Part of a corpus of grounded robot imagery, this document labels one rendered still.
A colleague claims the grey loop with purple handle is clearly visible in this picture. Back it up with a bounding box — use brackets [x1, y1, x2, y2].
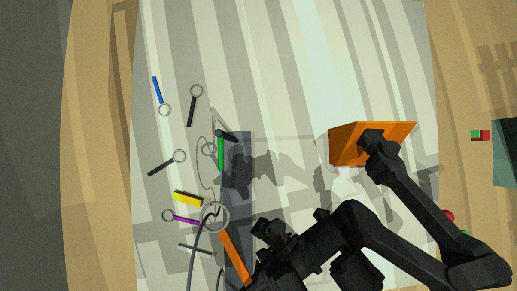
[161, 209, 200, 226]

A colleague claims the grey loop with orange handle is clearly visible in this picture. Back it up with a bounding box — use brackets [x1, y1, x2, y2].
[199, 201, 253, 288]

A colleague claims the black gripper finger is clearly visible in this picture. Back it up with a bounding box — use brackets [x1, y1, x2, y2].
[239, 259, 260, 291]
[242, 264, 275, 291]

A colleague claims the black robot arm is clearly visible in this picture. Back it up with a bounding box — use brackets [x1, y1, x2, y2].
[250, 128, 513, 291]

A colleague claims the grey ring with blue handle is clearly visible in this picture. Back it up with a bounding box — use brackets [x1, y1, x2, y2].
[152, 76, 170, 117]

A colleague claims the black handle with grey ring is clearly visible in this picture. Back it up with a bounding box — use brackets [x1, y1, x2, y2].
[187, 84, 203, 127]
[147, 150, 186, 176]

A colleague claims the grey rectangular bar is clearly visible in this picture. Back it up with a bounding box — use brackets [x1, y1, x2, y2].
[177, 243, 212, 259]

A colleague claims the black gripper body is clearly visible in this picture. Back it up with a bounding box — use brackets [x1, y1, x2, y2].
[256, 234, 324, 291]

